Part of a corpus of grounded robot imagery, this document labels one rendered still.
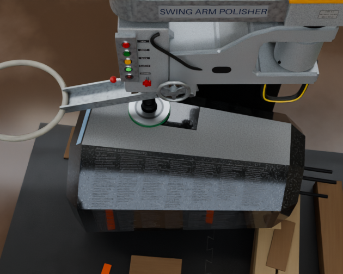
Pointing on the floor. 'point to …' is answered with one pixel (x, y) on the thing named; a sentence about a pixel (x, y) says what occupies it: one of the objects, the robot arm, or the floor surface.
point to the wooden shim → (68, 144)
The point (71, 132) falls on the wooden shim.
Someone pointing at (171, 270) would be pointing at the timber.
